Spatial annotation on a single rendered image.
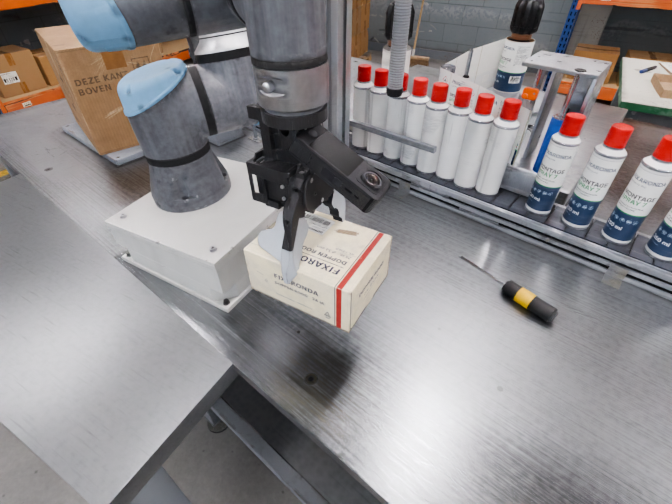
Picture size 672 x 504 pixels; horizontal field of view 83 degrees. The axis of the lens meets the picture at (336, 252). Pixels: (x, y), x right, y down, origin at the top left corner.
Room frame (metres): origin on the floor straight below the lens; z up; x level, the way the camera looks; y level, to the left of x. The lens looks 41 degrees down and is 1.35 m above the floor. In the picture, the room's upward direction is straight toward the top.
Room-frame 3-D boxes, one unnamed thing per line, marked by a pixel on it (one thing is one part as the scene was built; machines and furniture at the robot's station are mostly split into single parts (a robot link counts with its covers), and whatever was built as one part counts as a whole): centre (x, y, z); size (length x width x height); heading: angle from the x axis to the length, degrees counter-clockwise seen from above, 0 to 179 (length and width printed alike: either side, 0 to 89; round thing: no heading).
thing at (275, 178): (0.41, 0.05, 1.14); 0.09 x 0.08 x 0.12; 60
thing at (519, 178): (0.79, -0.44, 1.01); 0.14 x 0.13 x 0.26; 50
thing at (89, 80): (1.18, 0.66, 0.99); 0.30 x 0.24 x 0.27; 38
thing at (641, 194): (0.59, -0.55, 0.98); 0.05 x 0.05 x 0.20
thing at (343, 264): (0.40, 0.02, 0.99); 0.16 x 0.12 x 0.07; 60
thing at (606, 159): (0.63, -0.49, 0.98); 0.05 x 0.05 x 0.20
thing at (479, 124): (0.79, -0.30, 0.98); 0.05 x 0.05 x 0.20
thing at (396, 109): (0.93, -0.15, 0.98); 0.05 x 0.05 x 0.20
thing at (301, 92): (0.41, 0.05, 1.22); 0.08 x 0.08 x 0.05
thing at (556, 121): (0.74, -0.44, 0.98); 0.03 x 0.03 x 0.16
